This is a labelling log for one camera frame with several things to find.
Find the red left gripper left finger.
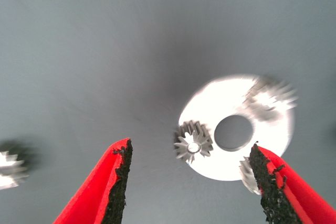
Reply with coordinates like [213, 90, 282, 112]
[52, 137, 133, 224]

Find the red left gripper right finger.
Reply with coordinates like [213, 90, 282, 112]
[248, 144, 336, 224]

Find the larger steel gear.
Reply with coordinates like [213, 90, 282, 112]
[0, 140, 34, 190]

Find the smaller dark steel gear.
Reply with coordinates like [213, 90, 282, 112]
[173, 120, 214, 165]

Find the small steel gear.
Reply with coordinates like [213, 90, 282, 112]
[240, 76, 299, 124]
[238, 156, 262, 196]

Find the round metal plate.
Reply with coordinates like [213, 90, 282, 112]
[178, 73, 295, 182]

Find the dark grey table cloth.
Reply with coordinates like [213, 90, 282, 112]
[0, 0, 336, 224]

